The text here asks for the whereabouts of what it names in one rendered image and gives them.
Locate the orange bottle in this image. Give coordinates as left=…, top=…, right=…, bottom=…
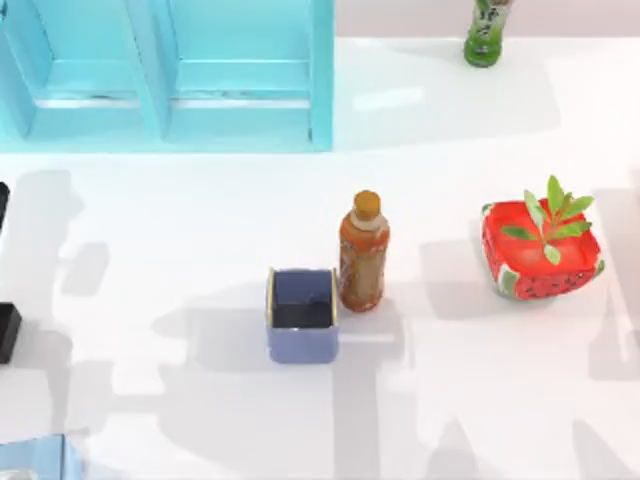
left=338, top=190, right=392, bottom=314

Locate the purple square box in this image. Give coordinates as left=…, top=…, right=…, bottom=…
left=265, top=266, right=343, bottom=366

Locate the light blue rack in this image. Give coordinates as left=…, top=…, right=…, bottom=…
left=0, top=0, right=334, bottom=154

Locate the red watermelon plant pot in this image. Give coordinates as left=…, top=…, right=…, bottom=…
left=480, top=174, right=607, bottom=303

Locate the green bottle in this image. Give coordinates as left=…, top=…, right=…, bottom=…
left=462, top=0, right=507, bottom=69

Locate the light blue box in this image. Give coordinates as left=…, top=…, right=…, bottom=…
left=0, top=433, right=85, bottom=480

